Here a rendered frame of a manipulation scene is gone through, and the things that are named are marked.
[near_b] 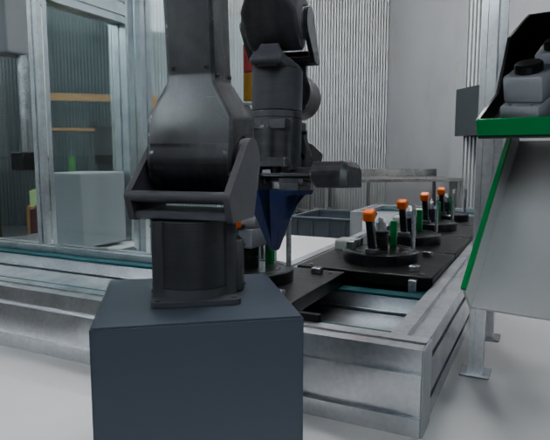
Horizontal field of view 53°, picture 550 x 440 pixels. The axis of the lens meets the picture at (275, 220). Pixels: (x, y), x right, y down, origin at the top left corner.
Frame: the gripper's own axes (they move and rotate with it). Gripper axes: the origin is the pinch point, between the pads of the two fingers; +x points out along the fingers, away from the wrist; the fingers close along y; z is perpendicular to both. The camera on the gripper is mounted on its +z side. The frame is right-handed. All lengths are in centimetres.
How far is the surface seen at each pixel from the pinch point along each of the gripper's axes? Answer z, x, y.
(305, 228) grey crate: 206, 21, 83
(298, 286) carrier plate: 18.9, 11.6, 5.1
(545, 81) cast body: 10.8, -15.7, -27.0
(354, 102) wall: 914, -142, 291
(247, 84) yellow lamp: 28.3, -20.9, 19.6
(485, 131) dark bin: 11.9, -10.6, -21.1
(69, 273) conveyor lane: 28, 16, 62
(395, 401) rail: 2.6, 19.5, -14.0
